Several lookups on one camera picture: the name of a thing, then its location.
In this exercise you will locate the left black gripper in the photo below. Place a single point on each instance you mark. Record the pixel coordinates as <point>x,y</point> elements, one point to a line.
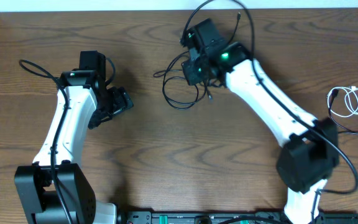
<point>123,101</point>

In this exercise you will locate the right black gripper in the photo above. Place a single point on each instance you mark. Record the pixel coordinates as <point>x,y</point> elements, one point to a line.
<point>192,78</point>

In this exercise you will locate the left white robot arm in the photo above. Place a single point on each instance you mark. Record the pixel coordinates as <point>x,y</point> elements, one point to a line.
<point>53,188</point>

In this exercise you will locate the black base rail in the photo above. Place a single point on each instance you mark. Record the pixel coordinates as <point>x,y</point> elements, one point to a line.
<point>262,216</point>

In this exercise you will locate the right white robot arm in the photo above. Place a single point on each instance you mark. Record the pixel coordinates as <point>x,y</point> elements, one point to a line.
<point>308,154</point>

